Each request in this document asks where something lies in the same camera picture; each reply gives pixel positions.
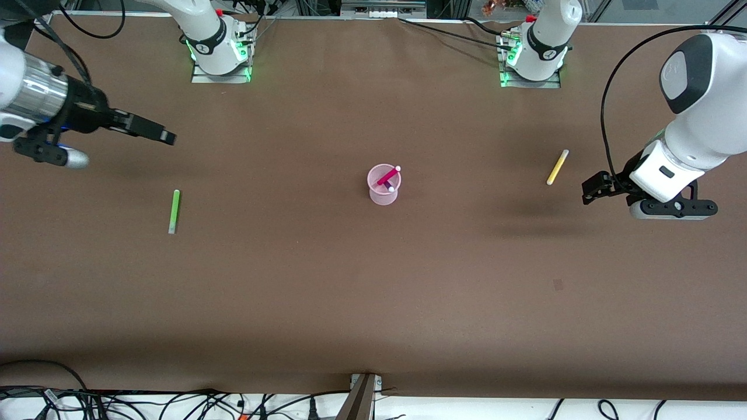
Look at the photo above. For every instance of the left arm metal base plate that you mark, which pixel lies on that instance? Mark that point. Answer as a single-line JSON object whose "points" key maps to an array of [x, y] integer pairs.
{"points": [[531, 83]]}

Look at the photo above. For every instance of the green highlighter pen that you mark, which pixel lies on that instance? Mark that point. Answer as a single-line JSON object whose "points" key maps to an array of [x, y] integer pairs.
{"points": [[174, 210]]}

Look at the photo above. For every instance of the purple highlighter pen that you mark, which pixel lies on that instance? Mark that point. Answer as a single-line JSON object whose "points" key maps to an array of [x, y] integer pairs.
{"points": [[387, 185]]}

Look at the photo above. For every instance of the pink translucent pen holder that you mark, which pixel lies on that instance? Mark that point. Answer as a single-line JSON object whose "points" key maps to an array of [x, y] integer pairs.
{"points": [[382, 199]]}

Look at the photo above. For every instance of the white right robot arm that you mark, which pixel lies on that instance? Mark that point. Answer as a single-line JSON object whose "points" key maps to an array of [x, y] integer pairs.
{"points": [[204, 29]]}

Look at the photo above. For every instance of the yellow highlighter pen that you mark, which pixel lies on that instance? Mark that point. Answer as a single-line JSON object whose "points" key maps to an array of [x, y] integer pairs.
{"points": [[557, 167]]}

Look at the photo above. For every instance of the brown table cover mat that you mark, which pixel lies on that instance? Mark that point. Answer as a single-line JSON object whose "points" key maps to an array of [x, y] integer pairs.
{"points": [[373, 291]]}

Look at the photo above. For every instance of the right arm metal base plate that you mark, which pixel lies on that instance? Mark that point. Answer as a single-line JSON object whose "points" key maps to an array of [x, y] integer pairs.
{"points": [[222, 78]]}

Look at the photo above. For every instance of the aluminium camera mount post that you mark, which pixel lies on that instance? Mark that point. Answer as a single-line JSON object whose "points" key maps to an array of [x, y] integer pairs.
{"points": [[359, 402]]}

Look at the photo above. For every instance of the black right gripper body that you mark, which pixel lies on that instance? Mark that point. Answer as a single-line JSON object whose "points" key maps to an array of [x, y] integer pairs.
{"points": [[87, 114]]}

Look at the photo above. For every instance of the silver power strip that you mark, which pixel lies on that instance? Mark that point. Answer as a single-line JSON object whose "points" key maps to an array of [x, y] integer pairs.
{"points": [[382, 10]]}

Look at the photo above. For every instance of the pink highlighter pen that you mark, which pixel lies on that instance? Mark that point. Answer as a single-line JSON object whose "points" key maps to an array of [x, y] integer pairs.
{"points": [[388, 176]]}

